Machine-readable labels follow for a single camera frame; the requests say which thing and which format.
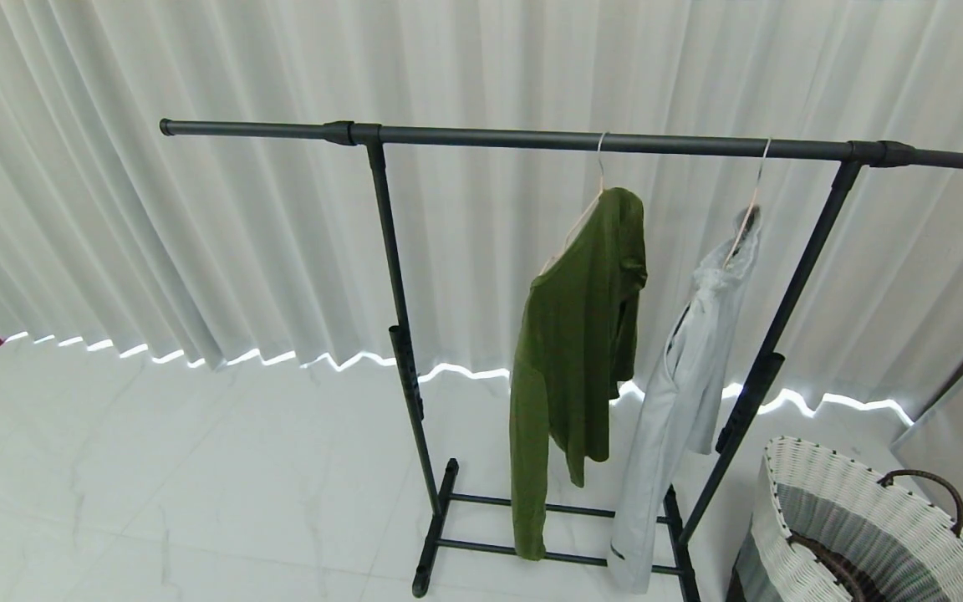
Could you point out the pink clothes hanger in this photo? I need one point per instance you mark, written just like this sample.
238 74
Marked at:
756 184
599 171

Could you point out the white laundry basket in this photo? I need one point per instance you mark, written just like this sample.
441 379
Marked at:
782 552

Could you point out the green long-sleeved shirt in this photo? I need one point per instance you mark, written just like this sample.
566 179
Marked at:
573 334

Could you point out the pale grey shorts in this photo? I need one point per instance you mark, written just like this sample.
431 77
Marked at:
682 376

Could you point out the black clothes rack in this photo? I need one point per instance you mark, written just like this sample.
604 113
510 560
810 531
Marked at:
490 136

